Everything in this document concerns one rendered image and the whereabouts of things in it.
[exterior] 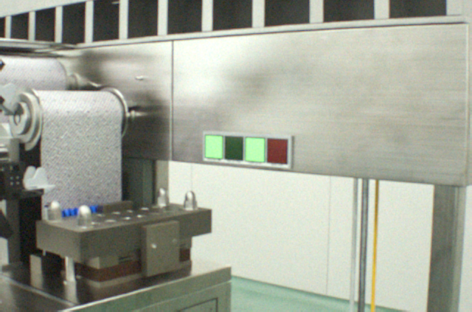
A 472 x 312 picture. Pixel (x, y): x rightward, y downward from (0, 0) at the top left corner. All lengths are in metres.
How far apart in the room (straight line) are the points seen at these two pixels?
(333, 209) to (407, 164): 2.84
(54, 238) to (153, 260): 0.22
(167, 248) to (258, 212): 2.98
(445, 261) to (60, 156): 0.89
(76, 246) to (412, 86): 0.73
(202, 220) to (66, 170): 0.34
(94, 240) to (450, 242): 0.74
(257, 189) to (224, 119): 2.92
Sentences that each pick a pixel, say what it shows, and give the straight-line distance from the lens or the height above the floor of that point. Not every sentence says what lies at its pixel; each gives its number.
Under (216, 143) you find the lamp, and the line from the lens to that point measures 1.49.
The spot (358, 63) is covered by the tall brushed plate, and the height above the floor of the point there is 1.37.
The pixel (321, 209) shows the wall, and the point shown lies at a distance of 4.12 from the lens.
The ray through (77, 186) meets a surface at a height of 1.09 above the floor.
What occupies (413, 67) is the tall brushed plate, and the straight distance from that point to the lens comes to 1.24.
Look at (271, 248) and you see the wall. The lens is 4.39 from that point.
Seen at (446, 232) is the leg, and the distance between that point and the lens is 1.40.
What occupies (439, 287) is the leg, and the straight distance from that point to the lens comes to 1.44.
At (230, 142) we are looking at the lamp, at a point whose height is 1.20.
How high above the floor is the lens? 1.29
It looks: 3 degrees down
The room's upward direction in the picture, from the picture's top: 1 degrees clockwise
